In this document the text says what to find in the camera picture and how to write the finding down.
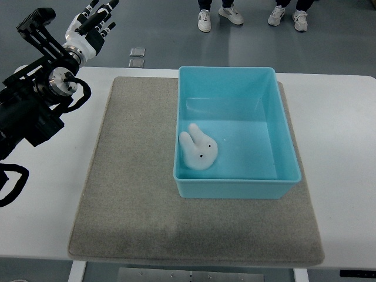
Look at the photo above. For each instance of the lower floor socket cover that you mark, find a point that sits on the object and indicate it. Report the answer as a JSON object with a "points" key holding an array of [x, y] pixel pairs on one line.
{"points": [[136, 63]]}

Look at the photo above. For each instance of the grey felt mat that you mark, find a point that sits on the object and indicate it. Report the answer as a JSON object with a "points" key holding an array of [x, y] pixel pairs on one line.
{"points": [[131, 211]]}

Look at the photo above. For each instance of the upper floor socket cover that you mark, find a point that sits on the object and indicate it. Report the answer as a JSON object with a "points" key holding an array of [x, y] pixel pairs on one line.
{"points": [[138, 52]]}

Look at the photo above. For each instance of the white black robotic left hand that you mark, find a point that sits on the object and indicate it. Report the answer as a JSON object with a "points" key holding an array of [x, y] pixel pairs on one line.
{"points": [[86, 34]]}

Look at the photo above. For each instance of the blue plastic box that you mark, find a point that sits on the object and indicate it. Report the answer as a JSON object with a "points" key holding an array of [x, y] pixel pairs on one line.
{"points": [[242, 109]]}

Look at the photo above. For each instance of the floor socket cover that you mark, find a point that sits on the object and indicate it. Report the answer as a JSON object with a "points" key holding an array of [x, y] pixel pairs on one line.
{"points": [[138, 52], [136, 63]]}

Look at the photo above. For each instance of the white sneaker far left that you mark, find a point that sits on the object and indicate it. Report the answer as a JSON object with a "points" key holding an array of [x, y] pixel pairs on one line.
{"points": [[204, 21]]}

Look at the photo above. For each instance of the white sneaker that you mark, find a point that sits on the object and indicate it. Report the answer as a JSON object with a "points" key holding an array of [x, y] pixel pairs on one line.
{"points": [[300, 21], [232, 14], [204, 21], [276, 16]]}

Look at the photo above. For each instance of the white table leg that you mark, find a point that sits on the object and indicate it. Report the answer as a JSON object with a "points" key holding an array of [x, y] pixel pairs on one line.
{"points": [[77, 271], [300, 275]]}

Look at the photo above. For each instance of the white left table leg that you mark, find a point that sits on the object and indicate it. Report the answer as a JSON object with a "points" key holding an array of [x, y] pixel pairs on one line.
{"points": [[77, 271]]}

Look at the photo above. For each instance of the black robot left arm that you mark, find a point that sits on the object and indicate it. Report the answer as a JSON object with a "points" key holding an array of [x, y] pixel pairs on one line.
{"points": [[35, 97]]}

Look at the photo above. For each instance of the black desk control panel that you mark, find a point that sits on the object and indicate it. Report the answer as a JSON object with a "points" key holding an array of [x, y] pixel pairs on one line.
{"points": [[358, 273]]}

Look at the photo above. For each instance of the white right table leg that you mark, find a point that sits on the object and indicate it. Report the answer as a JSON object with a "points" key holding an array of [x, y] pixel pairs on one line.
{"points": [[300, 275]]}

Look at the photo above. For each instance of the grey metal base plate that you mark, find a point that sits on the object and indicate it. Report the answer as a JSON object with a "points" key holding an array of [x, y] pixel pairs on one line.
{"points": [[148, 274]]}

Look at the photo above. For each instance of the white bunny toy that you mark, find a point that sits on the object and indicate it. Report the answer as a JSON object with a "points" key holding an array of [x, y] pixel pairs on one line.
{"points": [[198, 149]]}

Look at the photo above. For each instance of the white sneaker far right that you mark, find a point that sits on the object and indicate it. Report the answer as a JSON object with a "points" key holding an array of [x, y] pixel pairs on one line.
{"points": [[300, 21]]}

